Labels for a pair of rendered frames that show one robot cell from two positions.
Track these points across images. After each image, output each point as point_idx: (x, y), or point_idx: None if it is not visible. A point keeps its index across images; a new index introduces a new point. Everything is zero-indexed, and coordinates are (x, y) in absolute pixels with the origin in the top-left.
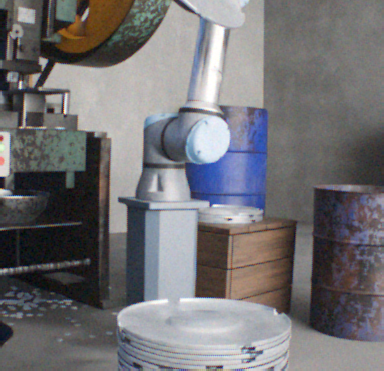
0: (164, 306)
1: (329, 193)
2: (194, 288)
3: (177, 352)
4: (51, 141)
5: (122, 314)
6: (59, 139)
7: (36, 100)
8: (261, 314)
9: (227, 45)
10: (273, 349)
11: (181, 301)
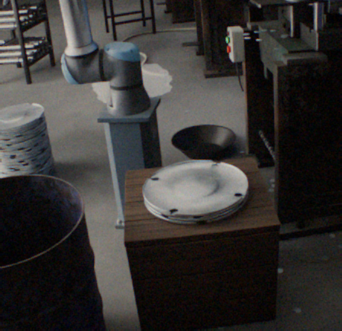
0: (37, 115)
1: (38, 179)
2: (115, 179)
3: None
4: (275, 50)
5: (40, 106)
6: (278, 51)
7: (287, 8)
8: (0, 127)
9: (59, 0)
10: None
11: (36, 119)
